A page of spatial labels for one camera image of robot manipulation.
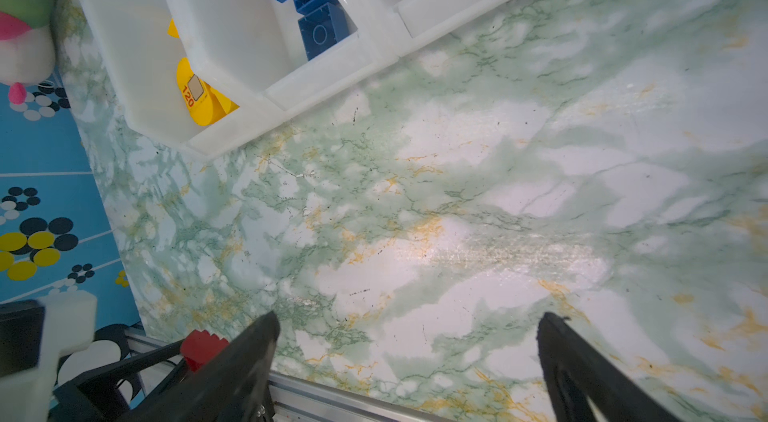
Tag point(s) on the yellow rounded plate brick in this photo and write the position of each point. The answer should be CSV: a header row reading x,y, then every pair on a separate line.
x,y
204,103

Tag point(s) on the yellow curved brick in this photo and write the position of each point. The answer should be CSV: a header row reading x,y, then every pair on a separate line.
x,y
172,30

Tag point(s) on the small dark blue brick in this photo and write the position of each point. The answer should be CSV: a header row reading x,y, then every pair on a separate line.
x,y
322,29

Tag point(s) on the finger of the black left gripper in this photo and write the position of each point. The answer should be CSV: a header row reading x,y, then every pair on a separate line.
x,y
94,395

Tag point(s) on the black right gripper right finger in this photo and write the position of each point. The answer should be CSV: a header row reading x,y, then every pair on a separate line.
x,y
579,379

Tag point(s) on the plush fish toy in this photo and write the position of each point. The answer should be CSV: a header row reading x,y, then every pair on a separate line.
x,y
27,48

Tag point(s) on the red brick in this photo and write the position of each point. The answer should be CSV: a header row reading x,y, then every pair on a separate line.
x,y
200,347

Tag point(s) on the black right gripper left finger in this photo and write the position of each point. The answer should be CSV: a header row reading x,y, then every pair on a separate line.
x,y
233,386

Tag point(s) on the left white plastic bin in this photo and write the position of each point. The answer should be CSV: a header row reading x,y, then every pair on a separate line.
x,y
141,59

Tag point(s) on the middle white plastic bin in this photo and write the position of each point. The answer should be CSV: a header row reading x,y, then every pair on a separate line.
x,y
253,52

